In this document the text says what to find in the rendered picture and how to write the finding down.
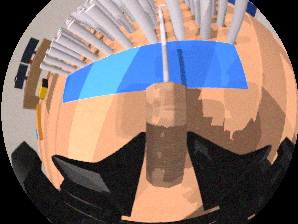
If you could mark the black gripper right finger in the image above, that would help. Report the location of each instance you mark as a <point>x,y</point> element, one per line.
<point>217,169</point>

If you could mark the yellow box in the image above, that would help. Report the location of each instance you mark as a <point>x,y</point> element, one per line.
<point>43,88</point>

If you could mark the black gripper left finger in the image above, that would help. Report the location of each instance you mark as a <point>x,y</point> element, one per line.
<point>116,176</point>

